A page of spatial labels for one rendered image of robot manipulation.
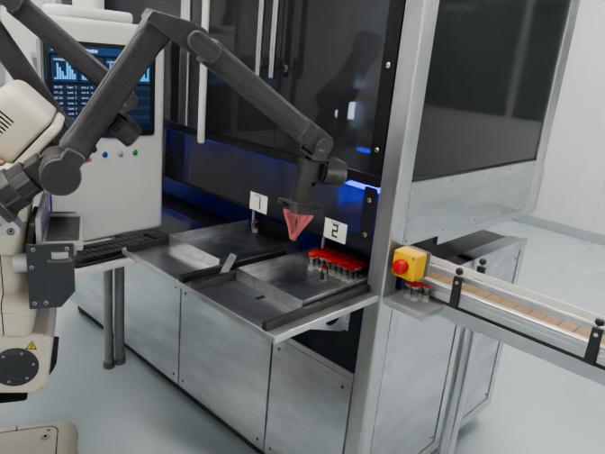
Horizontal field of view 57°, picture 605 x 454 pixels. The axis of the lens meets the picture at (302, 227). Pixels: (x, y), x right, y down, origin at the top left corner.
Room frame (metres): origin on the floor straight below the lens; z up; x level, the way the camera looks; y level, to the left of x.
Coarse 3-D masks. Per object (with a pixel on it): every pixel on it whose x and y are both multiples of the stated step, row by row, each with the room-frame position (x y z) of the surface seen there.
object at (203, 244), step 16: (224, 224) 1.86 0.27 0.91; (240, 224) 1.91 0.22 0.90; (176, 240) 1.67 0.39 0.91; (192, 240) 1.76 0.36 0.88; (208, 240) 1.77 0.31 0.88; (224, 240) 1.79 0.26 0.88; (240, 240) 1.80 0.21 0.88; (256, 240) 1.82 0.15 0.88; (272, 240) 1.84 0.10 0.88; (192, 256) 1.61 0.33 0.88; (208, 256) 1.56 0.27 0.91; (224, 256) 1.64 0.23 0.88; (240, 256) 1.58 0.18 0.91
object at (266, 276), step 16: (288, 256) 1.62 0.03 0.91; (304, 256) 1.67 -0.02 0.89; (240, 272) 1.46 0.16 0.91; (256, 272) 1.52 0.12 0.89; (272, 272) 1.54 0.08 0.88; (288, 272) 1.55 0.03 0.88; (304, 272) 1.57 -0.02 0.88; (320, 272) 1.58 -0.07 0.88; (256, 288) 1.41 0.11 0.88; (272, 288) 1.37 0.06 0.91; (288, 288) 1.43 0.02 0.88; (304, 288) 1.44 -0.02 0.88; (320, 288) 1.45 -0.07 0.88; (336, 288) 1.39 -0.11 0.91; (288, 304) 1.32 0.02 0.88; (304, 304) 1.30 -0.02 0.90
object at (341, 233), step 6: (330, 222) 1.58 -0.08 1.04; (336, 222) 1.57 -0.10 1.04; (324, 228) 1.60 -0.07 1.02; (330, 228) 1.58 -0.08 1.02; (336, 228) 1.57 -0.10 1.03; (342, 228) 1.55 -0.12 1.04; (324, 234) 1.60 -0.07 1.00; (330, 234) 1.58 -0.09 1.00; (336, 234) 1.57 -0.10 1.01; (342, 234) 1.55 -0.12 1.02; (336, 240) 1.57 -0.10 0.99; (342, 240) 1.55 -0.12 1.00
